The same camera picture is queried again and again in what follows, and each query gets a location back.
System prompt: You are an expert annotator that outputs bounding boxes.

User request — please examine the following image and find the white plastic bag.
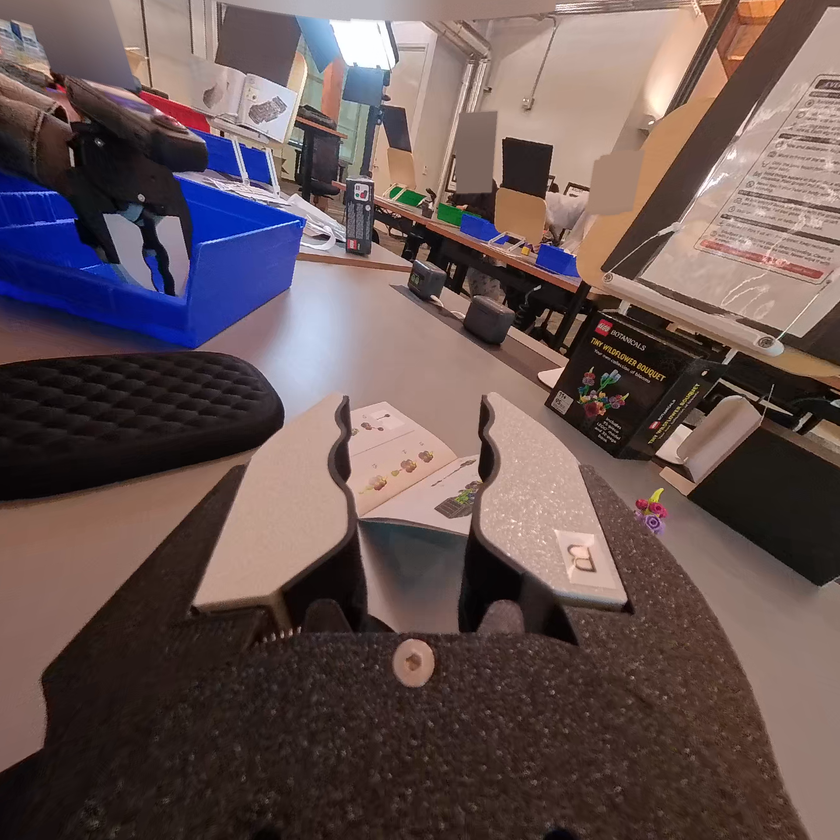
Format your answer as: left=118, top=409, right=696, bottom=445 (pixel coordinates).
left=282, top=193, right=349, bottom=253

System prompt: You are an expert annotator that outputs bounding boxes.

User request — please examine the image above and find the black padded wrist rest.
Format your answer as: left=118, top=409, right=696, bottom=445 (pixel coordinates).
left=0, top=351, right=286, bottom=501

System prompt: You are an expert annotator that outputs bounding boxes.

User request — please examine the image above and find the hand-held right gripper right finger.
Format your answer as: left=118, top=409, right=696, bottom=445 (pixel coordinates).
left=469, top=392, right=635, bottom=610

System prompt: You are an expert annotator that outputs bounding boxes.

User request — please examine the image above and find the studio light panel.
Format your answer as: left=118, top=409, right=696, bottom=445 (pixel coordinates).
left=328, top=20, right=398, bottom=70

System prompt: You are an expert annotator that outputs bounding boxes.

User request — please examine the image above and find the long wooden table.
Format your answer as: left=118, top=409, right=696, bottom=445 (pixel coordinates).
left=374, top=190, right=592, bottom=296

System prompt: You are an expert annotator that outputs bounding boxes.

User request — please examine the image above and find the red plastic bin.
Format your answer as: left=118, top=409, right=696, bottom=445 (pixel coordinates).
left=138, top=91, right=217, bottom=132

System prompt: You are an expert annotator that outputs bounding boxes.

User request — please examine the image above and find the black flower set box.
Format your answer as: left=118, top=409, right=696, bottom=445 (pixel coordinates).
left=545, top=311, right=723, bottom=460

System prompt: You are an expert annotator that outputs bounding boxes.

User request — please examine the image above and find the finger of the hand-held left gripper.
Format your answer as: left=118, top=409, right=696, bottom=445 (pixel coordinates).
left=105, top=213, right=151, bottom=291
left=147, top=213, right=191, bottom=298

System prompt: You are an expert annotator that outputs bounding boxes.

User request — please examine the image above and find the large black box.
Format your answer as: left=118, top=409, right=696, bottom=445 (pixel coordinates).
left=689, top=427, right=840, bottom=586

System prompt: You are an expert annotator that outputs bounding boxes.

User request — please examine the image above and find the tall narrow black box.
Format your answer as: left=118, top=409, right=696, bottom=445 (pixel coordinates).
left=344, top=176, right=376, bottom=256

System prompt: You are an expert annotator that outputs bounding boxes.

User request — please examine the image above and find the dark grey power adapter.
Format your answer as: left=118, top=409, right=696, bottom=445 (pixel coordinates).
left=462, top=295, right=516, bottom=345
left=408, top=259, right=448, bottom=301

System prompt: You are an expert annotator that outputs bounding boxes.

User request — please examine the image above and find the person's left forearm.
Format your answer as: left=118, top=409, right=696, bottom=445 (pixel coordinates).
left=0, top=72, right=74, bottom=193

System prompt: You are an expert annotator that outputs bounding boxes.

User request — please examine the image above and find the clear document stand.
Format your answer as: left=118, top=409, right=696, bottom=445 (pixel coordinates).
left=600, top=0, right=840, bottom=358

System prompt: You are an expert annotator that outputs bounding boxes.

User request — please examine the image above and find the white picture box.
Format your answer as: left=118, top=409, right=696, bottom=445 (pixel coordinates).
left=193, top=66, right=299, bottom=142

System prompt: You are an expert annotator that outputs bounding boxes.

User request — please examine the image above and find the toy brick flower bouquet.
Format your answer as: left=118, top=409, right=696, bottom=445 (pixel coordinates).
left=634, top=487, right=670, bottom=536

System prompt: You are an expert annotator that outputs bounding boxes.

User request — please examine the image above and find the black office chair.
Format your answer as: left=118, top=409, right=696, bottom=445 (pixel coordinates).
left=295, top=105, right=349, bottom=198

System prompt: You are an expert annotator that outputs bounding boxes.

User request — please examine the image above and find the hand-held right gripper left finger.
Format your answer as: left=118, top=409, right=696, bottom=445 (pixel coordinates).
left=192, top=392, right=361, bottom=614

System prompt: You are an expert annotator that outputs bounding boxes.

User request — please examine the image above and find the white instruction booklet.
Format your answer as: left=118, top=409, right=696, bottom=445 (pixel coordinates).
left=348, top=402, right=488, bottom=546

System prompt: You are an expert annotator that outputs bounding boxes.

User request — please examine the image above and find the large blue plastic bin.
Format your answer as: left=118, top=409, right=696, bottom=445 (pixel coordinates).
left=0, top=167, right=308, bottom=349

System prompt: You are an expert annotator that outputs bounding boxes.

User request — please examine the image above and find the grey desk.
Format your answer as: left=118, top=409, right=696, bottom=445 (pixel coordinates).
left=0, top=259, right=840, bottom=840

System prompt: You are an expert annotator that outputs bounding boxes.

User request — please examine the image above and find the small blue plastic bin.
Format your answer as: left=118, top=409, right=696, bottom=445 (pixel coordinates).
left=190, top=128, right=277, bottom=191

